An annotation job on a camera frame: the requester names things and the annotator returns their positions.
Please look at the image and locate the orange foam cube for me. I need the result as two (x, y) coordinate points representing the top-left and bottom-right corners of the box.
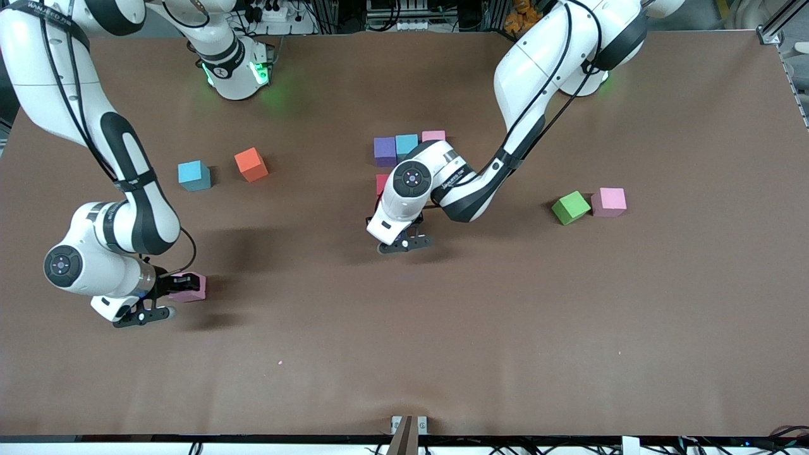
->
(234, 147), (269, 183)

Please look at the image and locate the green foam cube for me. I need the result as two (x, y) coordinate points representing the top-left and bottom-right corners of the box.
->
(551, 190), (592, 226)

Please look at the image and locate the pile of orange objects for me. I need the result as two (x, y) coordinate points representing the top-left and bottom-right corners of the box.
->
(504, 0), (544, 35)

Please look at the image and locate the white power strip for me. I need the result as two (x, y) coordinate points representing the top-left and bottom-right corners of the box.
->
(243, 3), (317, 35)

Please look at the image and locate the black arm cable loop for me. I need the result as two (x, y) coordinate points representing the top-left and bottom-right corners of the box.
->
(177, 226), (198, 274)

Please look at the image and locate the metal table edge bracket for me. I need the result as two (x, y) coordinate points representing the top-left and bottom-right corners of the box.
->
(390, 415), (429, 455)

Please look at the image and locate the aluminium frame post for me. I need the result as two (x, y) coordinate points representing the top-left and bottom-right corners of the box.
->
(755, 0), (809, 46)

